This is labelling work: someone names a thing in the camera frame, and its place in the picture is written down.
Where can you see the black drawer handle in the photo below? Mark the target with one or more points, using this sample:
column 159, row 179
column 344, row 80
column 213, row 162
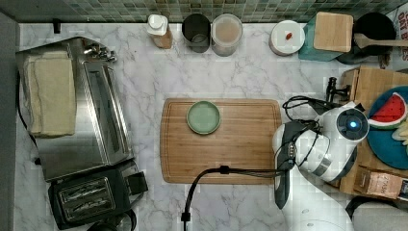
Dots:
column 332, row 91

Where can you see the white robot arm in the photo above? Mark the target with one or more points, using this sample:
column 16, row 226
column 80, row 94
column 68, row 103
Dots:
column 326, row 149

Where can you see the wooden drawer box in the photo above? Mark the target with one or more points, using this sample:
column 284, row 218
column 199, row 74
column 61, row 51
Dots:
column 367, row 84

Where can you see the bamboo cutting board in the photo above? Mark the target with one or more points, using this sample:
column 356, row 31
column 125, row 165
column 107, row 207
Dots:
column 243, row 138

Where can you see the dark grey cup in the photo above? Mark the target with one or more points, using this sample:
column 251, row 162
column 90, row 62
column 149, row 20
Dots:
column 196, row 30

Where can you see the clear jar with snacks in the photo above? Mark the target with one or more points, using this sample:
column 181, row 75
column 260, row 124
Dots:
column 226, row 34

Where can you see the white-capped spice bottle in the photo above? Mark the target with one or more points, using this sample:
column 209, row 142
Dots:
column 158, row 30

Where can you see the stainless steel toaster oven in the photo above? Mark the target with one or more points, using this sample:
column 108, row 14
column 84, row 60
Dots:
column 101, row 137

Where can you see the pink lidded sugar bowl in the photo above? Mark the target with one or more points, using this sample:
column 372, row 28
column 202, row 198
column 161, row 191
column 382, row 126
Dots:
column 286, row 38

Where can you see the black two-slot toaster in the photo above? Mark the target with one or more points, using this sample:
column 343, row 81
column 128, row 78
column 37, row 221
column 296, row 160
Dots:
column 104, row 193

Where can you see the teal canister with wooden lid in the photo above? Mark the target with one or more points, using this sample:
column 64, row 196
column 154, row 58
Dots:
column 327, row 36

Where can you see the folded green towel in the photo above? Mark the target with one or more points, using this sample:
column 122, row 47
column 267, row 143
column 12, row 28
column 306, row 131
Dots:
column 50, row 90

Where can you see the wooden spoon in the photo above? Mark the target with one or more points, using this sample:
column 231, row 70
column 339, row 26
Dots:
column 362, row 41

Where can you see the toy watermelon slice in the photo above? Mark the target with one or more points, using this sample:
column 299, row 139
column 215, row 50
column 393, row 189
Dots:
column 390, row 114

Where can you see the blue plate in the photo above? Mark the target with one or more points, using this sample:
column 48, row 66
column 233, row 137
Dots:
column 389, row 151

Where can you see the black utensil holder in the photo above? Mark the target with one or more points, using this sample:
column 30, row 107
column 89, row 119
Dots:
column 373, row 26

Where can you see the white toy garlic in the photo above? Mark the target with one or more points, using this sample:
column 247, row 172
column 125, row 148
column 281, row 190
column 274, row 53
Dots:
column 401, row 133

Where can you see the oats box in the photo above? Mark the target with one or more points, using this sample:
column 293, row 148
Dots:
column 399, row 55

